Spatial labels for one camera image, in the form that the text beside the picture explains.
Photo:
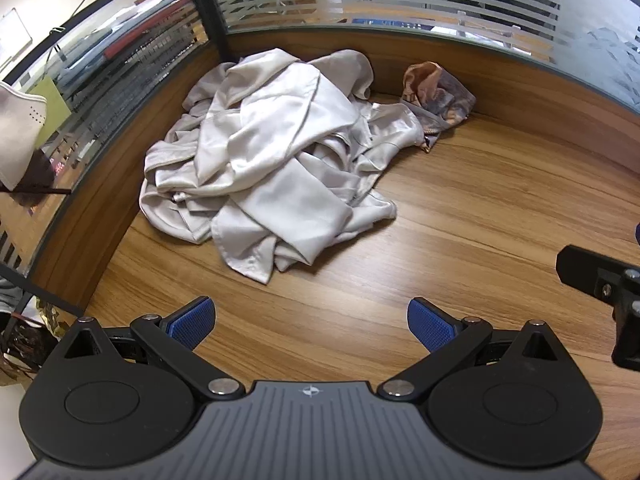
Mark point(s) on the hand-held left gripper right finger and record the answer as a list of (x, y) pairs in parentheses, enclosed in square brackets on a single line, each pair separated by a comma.
[(431, 325)]

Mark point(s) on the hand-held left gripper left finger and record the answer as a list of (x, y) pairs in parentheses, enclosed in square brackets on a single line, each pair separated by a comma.
[(192, 322)]

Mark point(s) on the brown grey patterned cloth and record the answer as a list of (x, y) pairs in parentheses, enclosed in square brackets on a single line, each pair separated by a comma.
[(440, 95)]

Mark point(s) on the green paper sheet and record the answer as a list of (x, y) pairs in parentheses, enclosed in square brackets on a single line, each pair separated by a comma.
[(52, 110)]

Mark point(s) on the dark partition post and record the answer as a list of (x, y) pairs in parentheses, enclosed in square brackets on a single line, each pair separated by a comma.
[(210, 10)]

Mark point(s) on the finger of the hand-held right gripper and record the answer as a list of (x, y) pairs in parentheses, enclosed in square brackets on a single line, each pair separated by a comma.
[(580, 265)]

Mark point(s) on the wall whiteboard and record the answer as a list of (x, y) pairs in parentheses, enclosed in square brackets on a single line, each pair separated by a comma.
[(12, 35)]

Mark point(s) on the cream satin shirt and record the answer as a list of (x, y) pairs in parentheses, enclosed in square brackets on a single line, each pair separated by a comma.
[(167, 205)]

